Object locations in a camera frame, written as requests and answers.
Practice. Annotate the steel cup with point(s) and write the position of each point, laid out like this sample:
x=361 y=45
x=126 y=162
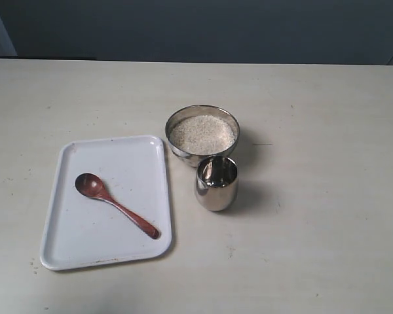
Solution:
x=216 y=183

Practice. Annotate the steel bowl of rice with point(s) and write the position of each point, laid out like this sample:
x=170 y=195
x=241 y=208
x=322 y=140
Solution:
x=198 y=131

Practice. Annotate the white rectangular tray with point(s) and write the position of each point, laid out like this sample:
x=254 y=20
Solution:
x=81 y=232

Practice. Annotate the brown wooden spoon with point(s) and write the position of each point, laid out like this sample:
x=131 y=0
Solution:
x=91 y=186

